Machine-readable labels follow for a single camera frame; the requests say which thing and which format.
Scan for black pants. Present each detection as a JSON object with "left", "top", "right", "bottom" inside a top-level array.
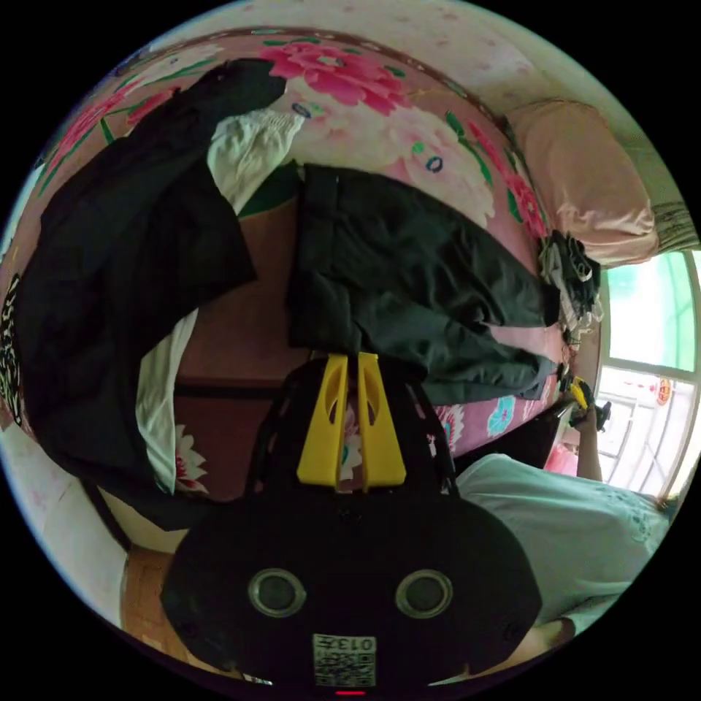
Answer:
[{"left": 286, "top": 163, "right": 561, "bottom": 407}]

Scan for person's right forearm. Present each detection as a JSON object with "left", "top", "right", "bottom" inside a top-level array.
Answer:
[{"left": 575, "top": 437, "right": 605, "bottom": 484}]

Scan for pile of clothes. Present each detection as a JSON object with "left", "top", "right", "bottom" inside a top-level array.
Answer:
[{"left": 10, "top": 57, "right": 305, "bottom": 531}]

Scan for small heap of clothes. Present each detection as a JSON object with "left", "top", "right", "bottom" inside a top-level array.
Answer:
[{"left": 538, "top": 229, "right": 605, "bottom": 345}]

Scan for bed with floral sheet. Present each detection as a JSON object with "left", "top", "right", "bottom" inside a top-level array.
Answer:
[{"left": 0, "top": 27, "right": 587, "bottom": 505}]

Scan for black white patterned cloth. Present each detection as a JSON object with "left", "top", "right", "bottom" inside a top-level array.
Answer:
[{"left": 0, "top": 272, "right": 24, "bottom": 429}]

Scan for person's body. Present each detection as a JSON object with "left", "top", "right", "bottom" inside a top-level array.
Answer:
[{"left": 455, "top": 453, "right": 675, "bottom": 658}]

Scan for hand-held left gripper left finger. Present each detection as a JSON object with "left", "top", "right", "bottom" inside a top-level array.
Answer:
[{"left": 296, "top": 353, "right": 349, "bottom": 491}]

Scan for pink pillow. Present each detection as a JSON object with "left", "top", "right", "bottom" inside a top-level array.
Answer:
[{"left": 505, "top": 100, "right": 659, "bottom": 265}]

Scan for window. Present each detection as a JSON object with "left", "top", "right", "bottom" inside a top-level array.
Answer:
[{"left": 594, "top": 249, "right": 701, "bottom": 497}]

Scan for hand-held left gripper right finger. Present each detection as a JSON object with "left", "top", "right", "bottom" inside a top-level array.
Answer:
[{"left": 357, "top": 352, "right": 407, "bottom": 493}]

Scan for person's left forearm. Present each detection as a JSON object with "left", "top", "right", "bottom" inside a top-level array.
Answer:
[{"left": 517, "top": 617, "right": 577, "bottom": 661}]

